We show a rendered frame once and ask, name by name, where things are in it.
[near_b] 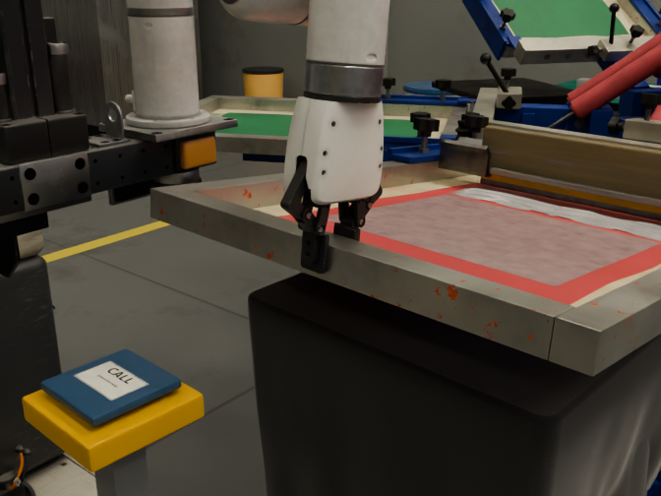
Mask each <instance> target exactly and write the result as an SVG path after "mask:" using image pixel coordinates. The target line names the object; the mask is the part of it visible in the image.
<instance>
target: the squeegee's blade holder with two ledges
mask: <svg viewBox="0 0 661 496"><path fill-rule="evenodd" d="M490 173H491V174H494V175H499V176H504V177H508V178H513V179H518V180H523V181H529V182H534V183H539V184H544V185H549V186H554V187H559V188H564V189H569V190H573V191H578V192H583V193H588V194H593V195H599V196H604V197H609V198H614V199H619V200H624V201H629V202H634V203H639V204H644V205H648V206H653V207H658V208H661V199H658V198H653V197H648V196H642V195H637V194H633V193H628V192H622V191H617V190H612V189H607V188H601V187H596V186H591V185H585V184H580V183H575V182H570V181H565V180H560V179H555V178H550V177H544V176H539V175H534V174H529V173H523V172H518V171H513V170H507V169H502V168H498V167H492V168H491V172H490Z"/></svg>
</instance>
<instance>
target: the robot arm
mask: <svg viewBox="0 0 661 496"><path fill-rule="evenodd" d="M219 1H220V3H221V5H222V6H223V7H224V8H225V10H226V11H227V12H228V13H229V14H231V15H232V16H234V17H236V18H238V19H240V20H243V21H250V22H258V23H272V24H284V25H290V26H299V27H308V32H307V46H306V62H305V77H304V92H303V96H298V97H297V100H296V104H295V107H294V111H293V114H292V118H291V123H290V128H289V134H288V140H287V147H286V155H285V163H284V173H283V192H284V196H283V198H282V200H281V202H280V206H281V207H282V208H283V209H284V210H285V211H287V212H288V213H289V214H291V215H292V216H293V217H294V219H295V220H296V221H297V222H298V228H299V229H301V230H303V234H302V249H301V267H302V268H304V269H307V270H310V271H313V272H316V273H318V274H324V273H325V272H326V271H327V268H328V253H329V243H330V236H329V235H327V234H325V231H326V227H327V222H328V217H329V212H330V207H331V204H335V203H338V218H339V221H340V222H335V223H334V228H333V233H334V234H337V235H340V236H344V237H347V238H350V239H354V240H357V241H360V230H361V229H360V228H359V227H363V226H364V225H365V222H366V214H367V213H368V212H369V211H370V209H371V208H372V205H373V204H374V203H375V202H376V201H377V200H378V199H379V198H380V197H381V196H382V193H383V189H382V187H381V184H380V182H381V176H382V167H383V152H384V116H383V104H382V101H381V99H382V87H383V77H384V65H385V55H386V44H387V34H388V21H389V11H390V0H219ZM126 6H127V16H128V27H129V37H130V49H131V60H132V71H133V83H134V90H133V91H132V94H127V95H126V96H125V101H126V102H127V103H132V104H133V111H134V112H131V113H129V114H127V115H126V123H127V124H128V125H130V126H133V127H138V128H148V129H173V128H185V127H192V126H198V125H202V124H205V123H207V122H209V121H210V113H209V112H208V111H206V110H202V109H200V104H199V87H198V70H197V53H196V37H195V20H194V6H193V1H192V0H126ZM302 198H303V201H302ZM301 201H302V202H301ZM349 203H350V204H351V205H350V207H349ZM313 207H315V208H318V212H317V217H315V216H314V214H313V213H312V210H313Z"/></svg>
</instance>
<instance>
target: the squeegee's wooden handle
mask: <svg viewBox="0 0 661 496"><path fill-rule="evenodd" d="M482 146H488V148H489V150H490V152H491V156H490V163H489V171H488V172H491V168H492V167H498V168H502V169H507V170H513V171H518V172H523V173H529V174H534V175H539V176H544V177H550V178H555V179H560V180H565V181H570V182H575V183H580V184H585V185H591V186H596V187H601V188H607V189H612V190H617V191H622V192H628V193H633V194H637V195H642V196H648V197H653V198H658V199H661V151H658V150H652V149H646V148H639V147H632V146H626V145H619V144H612V143H606V142H599V141H592V140H586V139H580V138H573V137H566V136H560V135H553V134H546V133H540V132H533V131H526V130H520V129H513V128H507V127H501V126H494V125H490V126H486V127H485V129H484V133H483V141H482Z"/></svg>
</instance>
